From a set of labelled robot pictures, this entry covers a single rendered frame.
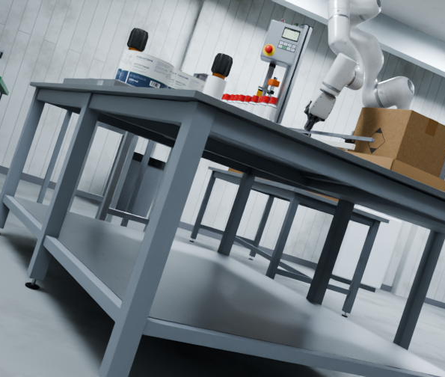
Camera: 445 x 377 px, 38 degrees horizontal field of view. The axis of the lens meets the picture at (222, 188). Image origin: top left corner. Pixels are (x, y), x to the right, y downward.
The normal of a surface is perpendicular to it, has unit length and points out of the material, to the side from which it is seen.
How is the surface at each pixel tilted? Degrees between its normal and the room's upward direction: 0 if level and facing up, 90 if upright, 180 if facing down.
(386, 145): 90
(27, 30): 90
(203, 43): 90
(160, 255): 90
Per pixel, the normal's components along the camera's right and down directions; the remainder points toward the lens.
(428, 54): 0.29, 0.10
